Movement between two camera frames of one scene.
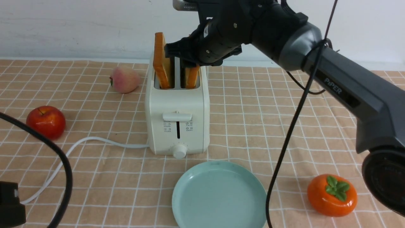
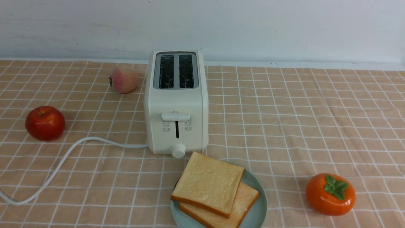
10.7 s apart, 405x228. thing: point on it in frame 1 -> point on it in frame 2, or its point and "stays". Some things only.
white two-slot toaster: [177, 118] stays
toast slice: [160, 62] -> [209, 183]
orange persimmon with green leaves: [331, 195] stays
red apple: [48, 121] stays
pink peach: [124, 79] stays
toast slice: [191, 73] -> [246, 199]
